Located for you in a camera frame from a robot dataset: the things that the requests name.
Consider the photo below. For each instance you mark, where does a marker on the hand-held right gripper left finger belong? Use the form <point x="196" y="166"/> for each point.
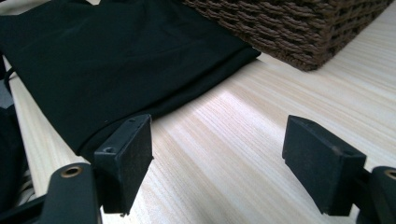
<point x="124" y="161"/>

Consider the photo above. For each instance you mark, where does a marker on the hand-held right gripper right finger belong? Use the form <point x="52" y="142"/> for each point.
<point x="323" y="168"/>

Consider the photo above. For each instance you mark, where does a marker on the black cloth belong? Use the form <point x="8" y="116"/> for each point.
<point x="109" y="62"/>

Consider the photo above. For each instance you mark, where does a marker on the brown wicker basket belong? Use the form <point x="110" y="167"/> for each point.
<point x="280" y="28"/>

